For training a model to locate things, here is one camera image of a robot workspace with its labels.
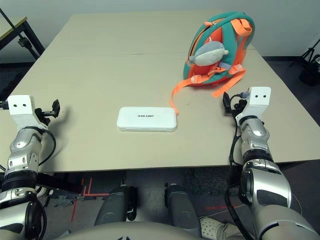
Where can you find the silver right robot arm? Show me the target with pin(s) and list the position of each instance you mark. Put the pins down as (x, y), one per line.
(265, 180)

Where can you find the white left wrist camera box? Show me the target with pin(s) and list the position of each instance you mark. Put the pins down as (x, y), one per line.
(21, 105)

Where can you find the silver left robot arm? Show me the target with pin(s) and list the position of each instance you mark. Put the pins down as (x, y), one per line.
(22, 150)

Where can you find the thin black pole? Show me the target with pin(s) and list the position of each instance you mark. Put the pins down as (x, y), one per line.
(12, 26)

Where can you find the beige robot torso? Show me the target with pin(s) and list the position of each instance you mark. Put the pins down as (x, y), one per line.
(130, 232)

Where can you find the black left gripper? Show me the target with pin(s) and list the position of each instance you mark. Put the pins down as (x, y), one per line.
(42, 113)

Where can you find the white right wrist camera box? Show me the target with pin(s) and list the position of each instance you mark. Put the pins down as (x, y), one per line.
(260, 96)

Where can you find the black tripod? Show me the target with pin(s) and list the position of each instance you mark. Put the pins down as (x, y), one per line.
(310, 65)

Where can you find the black table frame beam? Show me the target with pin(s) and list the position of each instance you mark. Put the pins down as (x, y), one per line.
(60, 185)

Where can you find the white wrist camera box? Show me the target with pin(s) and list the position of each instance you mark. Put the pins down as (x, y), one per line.
(21, 105)
(260, 96)

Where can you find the grey right robot leg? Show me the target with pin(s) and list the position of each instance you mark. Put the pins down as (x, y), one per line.
(182, 210)

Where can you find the teal and orange backpack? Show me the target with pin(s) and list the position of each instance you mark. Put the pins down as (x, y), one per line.
(240, 50)

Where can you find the side table with black frame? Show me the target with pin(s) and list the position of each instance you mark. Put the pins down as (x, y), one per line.
(12, 25)

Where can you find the grey robot leg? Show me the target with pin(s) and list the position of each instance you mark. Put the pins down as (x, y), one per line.
(115, 207)
(182, 210)

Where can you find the grey carpet scrap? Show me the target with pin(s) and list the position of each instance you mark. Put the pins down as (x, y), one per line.
(62, 202)

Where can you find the grey left robot leg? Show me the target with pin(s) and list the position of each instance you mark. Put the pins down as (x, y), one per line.
(115, 207)

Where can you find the white perforated shoe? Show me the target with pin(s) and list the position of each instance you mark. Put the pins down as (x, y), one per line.
(215, 227)

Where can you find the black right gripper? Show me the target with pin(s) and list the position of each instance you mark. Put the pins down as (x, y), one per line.
(238, 106)

